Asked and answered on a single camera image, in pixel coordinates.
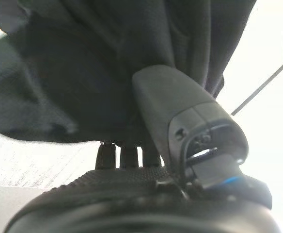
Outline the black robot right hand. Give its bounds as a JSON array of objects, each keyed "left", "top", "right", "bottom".
[{"left": 3, "top": 64, "right": 283, "bottom": 233}]

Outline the grey striped rug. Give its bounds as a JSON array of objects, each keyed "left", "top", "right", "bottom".
[{"left": 0, "top": 127, "right": 102, "bottom": 188}]

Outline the black garment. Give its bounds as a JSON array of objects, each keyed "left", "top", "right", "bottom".
[{"left": 0, "top": 0, "right": 258, "bottom": 144}]

